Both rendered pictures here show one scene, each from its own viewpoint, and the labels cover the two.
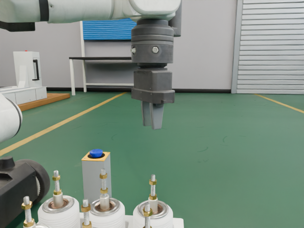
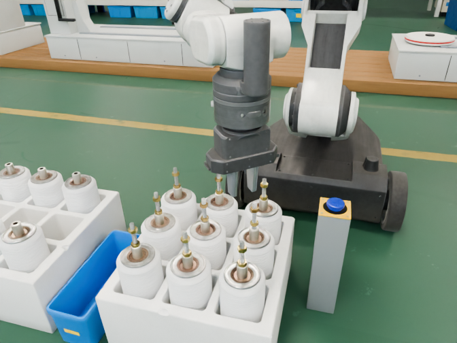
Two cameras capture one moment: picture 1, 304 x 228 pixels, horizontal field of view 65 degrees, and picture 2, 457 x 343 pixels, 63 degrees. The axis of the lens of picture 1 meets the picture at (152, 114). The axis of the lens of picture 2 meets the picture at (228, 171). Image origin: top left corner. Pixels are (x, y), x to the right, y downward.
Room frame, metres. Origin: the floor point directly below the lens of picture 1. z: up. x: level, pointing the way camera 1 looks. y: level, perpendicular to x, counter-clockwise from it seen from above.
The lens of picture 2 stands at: (0.60, -0.54, 0.82)
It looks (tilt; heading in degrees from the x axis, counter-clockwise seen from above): 31 degrees down; 101
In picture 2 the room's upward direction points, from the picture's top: 1 degrees counter-clockwise
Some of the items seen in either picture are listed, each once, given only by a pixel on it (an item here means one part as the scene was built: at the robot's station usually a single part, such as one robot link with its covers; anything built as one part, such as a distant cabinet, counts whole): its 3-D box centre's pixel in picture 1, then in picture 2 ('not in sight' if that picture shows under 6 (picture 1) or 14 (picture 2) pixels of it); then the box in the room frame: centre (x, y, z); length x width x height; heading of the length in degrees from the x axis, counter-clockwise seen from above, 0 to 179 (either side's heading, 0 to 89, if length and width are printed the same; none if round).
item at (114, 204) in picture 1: (105, 206); (254, 237); (0.53, 0.12, 0.25); 0.08 x 0.08 x 0.01
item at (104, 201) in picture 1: (104, 201); (254, 233); (0.53, 0.12, 0.26); 0.02 x 0.02 x 0.03
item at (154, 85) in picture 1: (151, 72); (241, 128); (0.52, 0.00, 0.58); 0.13 x 0.10 x 0.12; 33
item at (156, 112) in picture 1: (157, 115); (230, 180); (0.50, -0.01, 0.49); 0.03 x 0.02 x 0.06; 123
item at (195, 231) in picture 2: not in sight; (205, 229); (0.41, 0.13, 0.25); 0.08 x 0.08 x 0.01
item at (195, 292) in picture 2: not in sight; (191, 294); (0.40, 0.01, 0.16); 0.10 x 0.10 x 0.18
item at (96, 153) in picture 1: (96, 154); (335, 205); (0.70, 0.17, 0.32); 0.04 x 0.04 x 0.02
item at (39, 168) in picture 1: (25, 182); (393, 201); (0.94, 0.54, 0.10); 0.20 x 0.05 x 0.20; 83
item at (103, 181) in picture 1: (103, 183); (254, 216); (0.53, 0.12, 0.31); 0.01 x 0.01 x 0.08
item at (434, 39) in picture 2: not in sight; (429, 37); (1.46, 2.23, 0.30); 0.30 x 0.30 x 0.04
